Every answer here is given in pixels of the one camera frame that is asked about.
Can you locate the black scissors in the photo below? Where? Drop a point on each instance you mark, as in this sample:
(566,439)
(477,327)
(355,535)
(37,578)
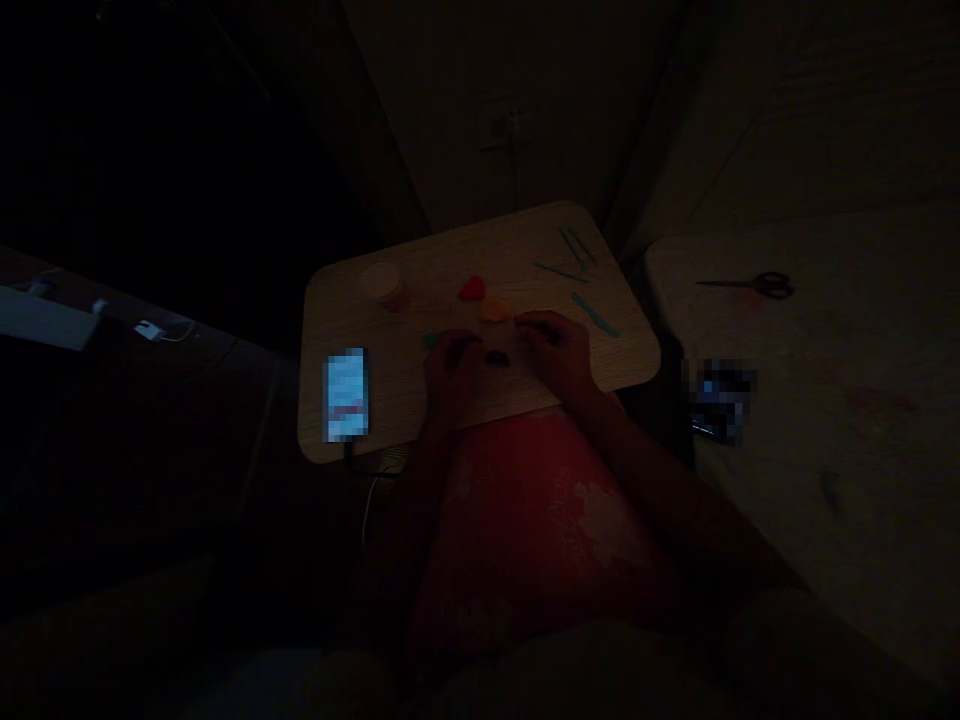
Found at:
(765,283)

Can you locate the person's left fingers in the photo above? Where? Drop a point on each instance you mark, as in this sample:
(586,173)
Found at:
(461,343)

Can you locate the teal plastic clay knife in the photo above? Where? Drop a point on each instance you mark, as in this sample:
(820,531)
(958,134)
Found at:
(595,313)

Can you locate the orange clay piece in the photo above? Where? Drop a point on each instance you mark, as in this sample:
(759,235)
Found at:
(496,309)

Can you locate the dark purple clay piece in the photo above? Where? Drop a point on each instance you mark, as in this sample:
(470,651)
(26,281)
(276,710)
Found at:
(498,358)

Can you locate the red clay heart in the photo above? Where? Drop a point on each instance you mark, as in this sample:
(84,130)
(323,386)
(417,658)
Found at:
(472,289)

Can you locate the person's left hand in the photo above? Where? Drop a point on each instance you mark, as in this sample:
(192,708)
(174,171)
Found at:
(448,375)

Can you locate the person's legs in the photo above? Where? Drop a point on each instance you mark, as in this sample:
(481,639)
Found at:
(540,525)

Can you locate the person's right hand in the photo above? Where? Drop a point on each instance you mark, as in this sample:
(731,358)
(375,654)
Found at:
(561,352)

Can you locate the smartphone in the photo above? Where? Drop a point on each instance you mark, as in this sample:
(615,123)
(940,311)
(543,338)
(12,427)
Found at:
(346,390)

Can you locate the small wooden lap table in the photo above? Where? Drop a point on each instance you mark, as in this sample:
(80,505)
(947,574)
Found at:
(420,262)

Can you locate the white charger plug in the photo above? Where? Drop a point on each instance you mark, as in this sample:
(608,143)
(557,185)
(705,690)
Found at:
(150,328)

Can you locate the bed with pale sheet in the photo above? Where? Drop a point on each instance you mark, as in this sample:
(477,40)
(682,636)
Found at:
(825,420)

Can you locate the green clay piece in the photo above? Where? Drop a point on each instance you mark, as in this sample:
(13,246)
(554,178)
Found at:
(430,340)

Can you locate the person's right fingers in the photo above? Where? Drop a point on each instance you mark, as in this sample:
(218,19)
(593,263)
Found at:
(536,328)

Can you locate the plastic jar with white lid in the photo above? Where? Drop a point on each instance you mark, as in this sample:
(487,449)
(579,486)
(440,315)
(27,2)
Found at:
(384,283)

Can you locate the teal plastic clay tool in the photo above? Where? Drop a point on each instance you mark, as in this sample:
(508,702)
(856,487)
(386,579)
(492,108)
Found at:
(561,271)
(585,247)
(574,251)

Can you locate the dark flat packet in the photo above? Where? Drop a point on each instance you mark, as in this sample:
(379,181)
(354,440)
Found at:
(716,405)

